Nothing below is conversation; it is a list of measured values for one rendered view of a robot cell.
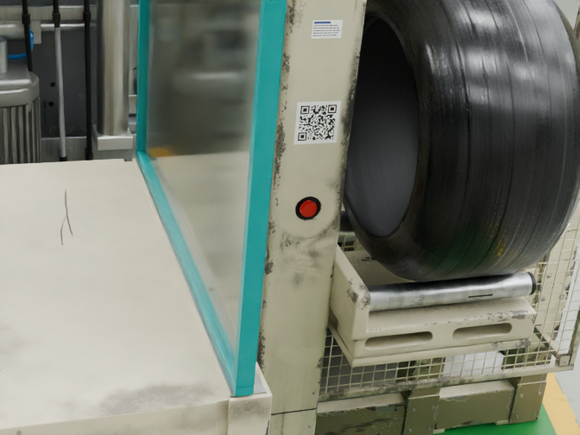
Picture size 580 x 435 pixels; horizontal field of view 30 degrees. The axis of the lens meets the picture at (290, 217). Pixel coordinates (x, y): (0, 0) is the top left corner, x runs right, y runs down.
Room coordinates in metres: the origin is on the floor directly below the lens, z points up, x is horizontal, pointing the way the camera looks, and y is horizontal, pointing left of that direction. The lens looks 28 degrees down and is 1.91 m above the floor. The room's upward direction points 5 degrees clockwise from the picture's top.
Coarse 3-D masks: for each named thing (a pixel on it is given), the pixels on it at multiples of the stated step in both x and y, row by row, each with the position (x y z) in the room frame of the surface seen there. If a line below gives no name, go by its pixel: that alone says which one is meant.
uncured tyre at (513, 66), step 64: (384, 0) 1.81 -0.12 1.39; (448, 0) 1.70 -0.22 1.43; (512, 0) 1.74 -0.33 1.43; (384, 64) 2.06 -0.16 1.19; (448, 64) 1.61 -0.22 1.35; (512, 64) 1.62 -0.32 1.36; (576, 64) 1.67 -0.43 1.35; (384, 128) 2.04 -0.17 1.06; (448, 128) 1.56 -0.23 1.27; (512, 128) 1.57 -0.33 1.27; (576, 128) 1.61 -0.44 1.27; (384, 192) 1.95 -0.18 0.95; (448, 192) 1.54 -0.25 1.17; (512, 192) 1.55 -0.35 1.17; (576, 192) 1.60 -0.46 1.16; (384, 256) 1.67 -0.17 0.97; (448, 256) 1.56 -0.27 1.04; (512, 256) 1.61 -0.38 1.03
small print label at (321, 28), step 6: (312, 24) 1.64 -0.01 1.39; (318, 24) 1.64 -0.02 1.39; (324, 24) 1.64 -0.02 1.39; (330, 24) 1.65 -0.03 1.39; (336, 24) 1.65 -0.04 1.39; (342, 24) 1.65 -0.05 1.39; (312, 30) 1.64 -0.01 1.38; (318, 30) 1.64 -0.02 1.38; (324, 30) 1.65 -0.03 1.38; (330, 30) 1.65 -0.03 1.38; (336, 30) 1.65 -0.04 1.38; (312, 36) 1.64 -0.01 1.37; (318, 36) 1.64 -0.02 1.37; (324, 36) 1.65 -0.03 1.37; (330, 36) 1.65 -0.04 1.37; (336, 36) 1.65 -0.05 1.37
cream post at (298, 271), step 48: (288, 0) 1.63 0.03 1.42; (336, 0) 1.65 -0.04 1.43; (288, 48) 1.63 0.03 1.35; (336, 48) 1.65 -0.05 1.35; (288, 96) 1.63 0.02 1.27; (336, 96) 1.66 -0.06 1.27; (288, 144) 1.63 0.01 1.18; (336, 144) 1.66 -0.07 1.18; (288, 192) 1.63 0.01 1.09; (336, 192) 1.66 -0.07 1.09; (288, 240) 1.64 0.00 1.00; (336, 240) 1.67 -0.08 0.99; (288, 288) 1.64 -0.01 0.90; (288, 336) 1.64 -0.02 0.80; (288, 384) 1.65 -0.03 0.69; (288, 432) 1.65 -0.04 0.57
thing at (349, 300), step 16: (336, 256) 1.69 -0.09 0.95; (336, 272) 1.66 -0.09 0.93; (352, 272) 1.64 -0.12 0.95; (336, 288) 1.65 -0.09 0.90; (352, 288) 1.58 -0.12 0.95; (336, 304) 1.64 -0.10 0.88; (352, 304) 1.57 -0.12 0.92; (368, 304) 1.57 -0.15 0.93; (352, 320) 1.56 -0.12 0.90; (352, 336) 1.56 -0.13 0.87
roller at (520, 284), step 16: (528, 272) 1.74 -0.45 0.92; (368, 288) 1.63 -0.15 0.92; (384, 288) 1.64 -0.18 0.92; (400, 288) 1.64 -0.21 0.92; (416, 288) 1.65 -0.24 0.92; (432, 288) 1.66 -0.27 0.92; (448, 288) 1.67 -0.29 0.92; (464, 288) 1.68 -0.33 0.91; (480, 288) 1.68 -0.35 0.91; (496, 288) 1.69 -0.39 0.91; (512, 288) 1.70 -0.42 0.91; (528, 288) 1.71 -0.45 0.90; (384, 304) 1.62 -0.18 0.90; (400, 304) 1.63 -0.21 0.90; (416, 304) 1.64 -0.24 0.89; (432, 304) 1.65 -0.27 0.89
